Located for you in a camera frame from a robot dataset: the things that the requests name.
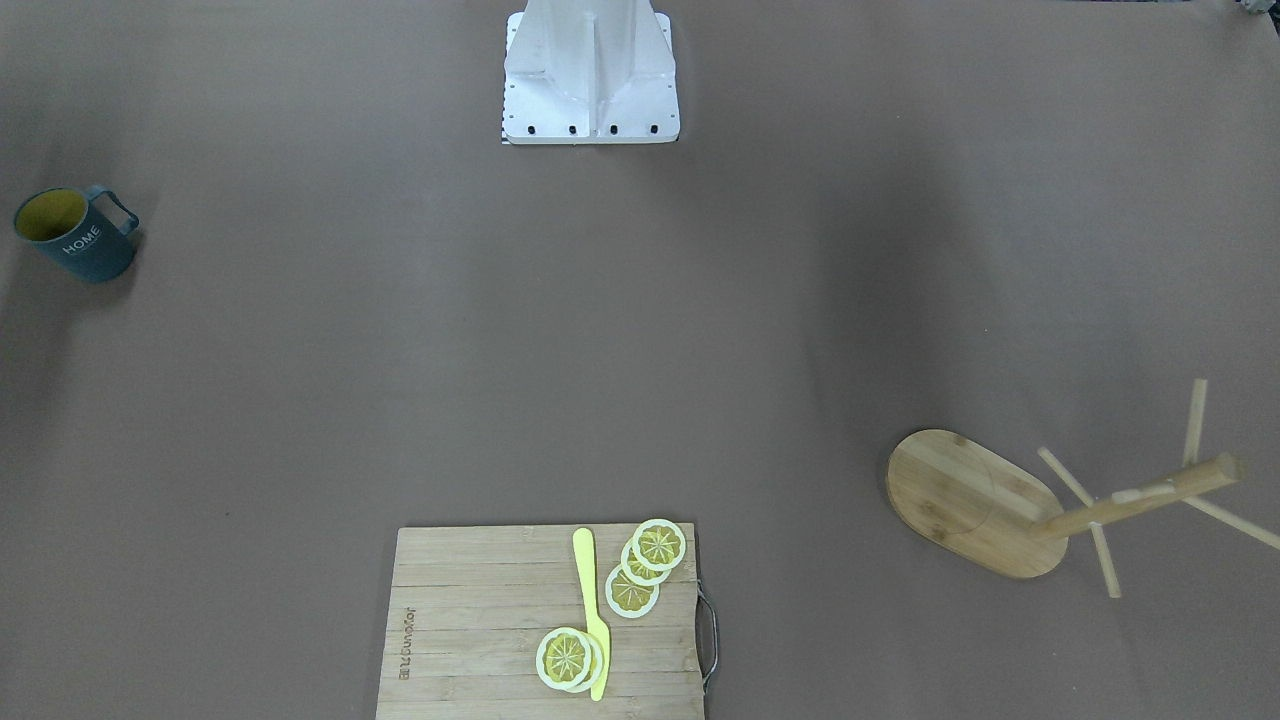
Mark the bamboo cutting board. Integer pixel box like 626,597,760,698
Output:
375,521,718,719

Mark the lemon slice behind front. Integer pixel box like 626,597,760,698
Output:
567,632,607,694

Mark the yellow plastic knife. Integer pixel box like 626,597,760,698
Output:
572,527,611,702

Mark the lemon slice top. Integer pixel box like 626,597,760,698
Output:
631,518,689,571

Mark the dark blue mug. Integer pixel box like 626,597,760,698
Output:
13,184,140,283

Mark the lemon slice middle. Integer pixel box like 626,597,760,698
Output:
620,539,672,587

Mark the bamboo cup rack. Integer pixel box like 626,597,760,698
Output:
884,378,1280,600

